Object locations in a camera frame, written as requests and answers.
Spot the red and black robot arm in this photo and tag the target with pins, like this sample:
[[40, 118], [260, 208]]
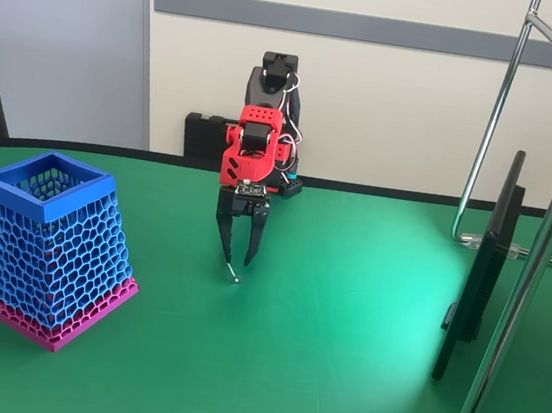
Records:
[[248, 163]]

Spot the black plastic box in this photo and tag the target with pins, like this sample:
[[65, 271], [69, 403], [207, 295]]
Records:
[[204, 137]]

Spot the small camera circuit board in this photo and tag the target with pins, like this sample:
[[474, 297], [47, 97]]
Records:
[[250, 189]]

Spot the blue and pink lattice basket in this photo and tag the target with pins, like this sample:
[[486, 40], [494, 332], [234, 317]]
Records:
[[80, 198]]

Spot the thin yellow stick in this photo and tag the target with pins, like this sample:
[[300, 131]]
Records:
[[236, 278]]

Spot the flat LED light panel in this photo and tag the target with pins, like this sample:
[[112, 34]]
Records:
[[487, 273]]

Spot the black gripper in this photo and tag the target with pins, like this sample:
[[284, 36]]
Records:
[[242, 206]]

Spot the clear plastic clip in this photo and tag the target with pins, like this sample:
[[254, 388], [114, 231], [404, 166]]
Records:
[[475, 242]]

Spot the green table cloth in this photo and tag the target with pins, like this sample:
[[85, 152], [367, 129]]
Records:
[[286, 369]]

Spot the grey wall rail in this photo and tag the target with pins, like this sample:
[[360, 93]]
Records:
[[378, 30]]

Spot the chrome tube stand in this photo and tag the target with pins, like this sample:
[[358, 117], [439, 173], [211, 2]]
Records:
[[517, 306]]

